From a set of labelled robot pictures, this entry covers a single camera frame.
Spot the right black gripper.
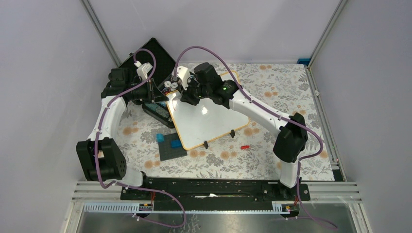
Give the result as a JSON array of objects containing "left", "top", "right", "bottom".
[{"left": 178, "top": 77, "right": 211, "bottom": 106}]

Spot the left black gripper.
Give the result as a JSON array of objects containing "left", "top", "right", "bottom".
[{"left": 126, "top": 78, "right": 168, "bottom": 103}]

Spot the yellow framed whiteboard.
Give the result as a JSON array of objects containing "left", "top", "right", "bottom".
[{"left": 166, "top": 91, "right": 249, "bottom": 150}]

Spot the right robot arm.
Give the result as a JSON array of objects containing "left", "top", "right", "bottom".
[{"left": 173, "top": 63, "right": 308, "bottom": 200}]

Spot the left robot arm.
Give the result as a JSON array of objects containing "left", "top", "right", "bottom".
[{"left": 76, "top": 63, "right": 156, "bottom": 200}]

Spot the black whiteboard foot clip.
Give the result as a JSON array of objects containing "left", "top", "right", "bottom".
[{"left": 230, "top": 130, "right": 236, "bottom": 138}]

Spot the white poker chip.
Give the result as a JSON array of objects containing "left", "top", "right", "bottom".
[{"left": 164, "top": 81, "right": 172, "bottom": 88}]

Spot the black poker chip case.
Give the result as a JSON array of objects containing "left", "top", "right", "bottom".
[{"left": 118, "top": 37, "right": 175, "bottom": 129}]

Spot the light blue building brick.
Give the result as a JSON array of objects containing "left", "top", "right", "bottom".
[{"left": 156, "top": 133, "right": 165, "bottom": 143}]

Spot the dark blue building brick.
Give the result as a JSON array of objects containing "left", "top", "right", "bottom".
[{"left": 171, "top": 139, "right": 182, "bottom": 149}]

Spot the floral table mat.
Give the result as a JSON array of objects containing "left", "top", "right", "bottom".
[{"left": 116, "top": 64, "right": 334, "bottom": 181}]

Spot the dark grey building baseplate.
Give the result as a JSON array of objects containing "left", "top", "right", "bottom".
[{"left": 158, "top": 133, "right": 187, "bottom": 161}]

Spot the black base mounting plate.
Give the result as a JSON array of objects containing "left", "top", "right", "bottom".
[{"left": 120, "top": 177, "right": 310, "bottom": 211}]

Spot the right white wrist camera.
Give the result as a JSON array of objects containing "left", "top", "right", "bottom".
[{"left": 175, "top": 66, "right": 191, "bottom": 90}]

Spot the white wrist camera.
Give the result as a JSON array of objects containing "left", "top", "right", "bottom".
[
  {"left": 137, "top": 63, "right": 153, "bottom": 81},
  {"left": 175, "top": 66, "right": 191, "bottom": 90}
]

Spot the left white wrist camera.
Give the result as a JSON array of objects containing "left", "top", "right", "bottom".
[{"left": 137, "top": 63, "right": 153, "bottom": 81}]

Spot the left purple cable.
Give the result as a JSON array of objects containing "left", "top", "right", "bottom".
[{"left": 94, "top": 48, "right": 188, "bottom": 229}]

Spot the purple cable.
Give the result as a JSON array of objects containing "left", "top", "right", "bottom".
[
  {"left": 94, "top": 48, "right": 188, "bottom": 229},
  {"left": 172, "top": 46, "right": 339, "bottom": 232}
]

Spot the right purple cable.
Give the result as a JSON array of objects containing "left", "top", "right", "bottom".
[{"left": 172, "top": 46, "right": 339, "bottom": 232}]

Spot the blue corner bracket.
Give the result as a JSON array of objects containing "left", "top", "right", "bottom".
[{"left": 297, "top": 58, "right": 311, "bottom": 66}]

